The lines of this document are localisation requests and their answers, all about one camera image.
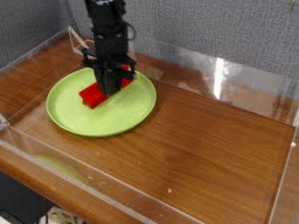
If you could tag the clear acrylic enclosure wall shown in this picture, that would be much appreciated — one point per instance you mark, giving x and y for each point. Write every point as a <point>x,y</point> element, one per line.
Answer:
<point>213,159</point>

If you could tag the white power strip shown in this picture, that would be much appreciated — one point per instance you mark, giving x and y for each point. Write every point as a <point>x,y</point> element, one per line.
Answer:
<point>61,216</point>

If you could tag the green round plate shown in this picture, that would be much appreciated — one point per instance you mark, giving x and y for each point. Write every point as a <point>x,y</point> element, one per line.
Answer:
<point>121,113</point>

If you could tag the red rectangular block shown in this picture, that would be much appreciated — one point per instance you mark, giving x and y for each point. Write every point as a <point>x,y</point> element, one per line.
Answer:
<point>91,94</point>

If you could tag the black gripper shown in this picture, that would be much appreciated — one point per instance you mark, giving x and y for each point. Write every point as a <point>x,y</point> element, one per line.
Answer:
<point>111,38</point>

